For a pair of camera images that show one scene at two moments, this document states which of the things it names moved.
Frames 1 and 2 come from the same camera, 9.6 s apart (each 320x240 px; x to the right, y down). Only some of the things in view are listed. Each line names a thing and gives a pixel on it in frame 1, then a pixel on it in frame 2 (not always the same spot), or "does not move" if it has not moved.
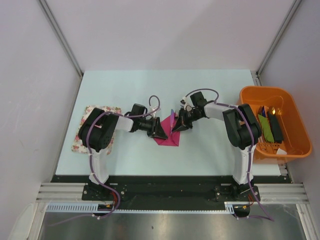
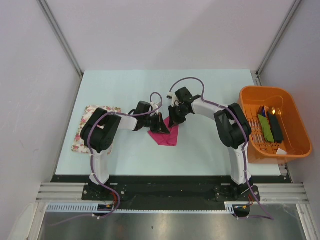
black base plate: [169, 192] does not move
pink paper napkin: [173, 137] does not move
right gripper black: [180, 126] to [174, 119]
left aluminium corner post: [62, 40] does not move
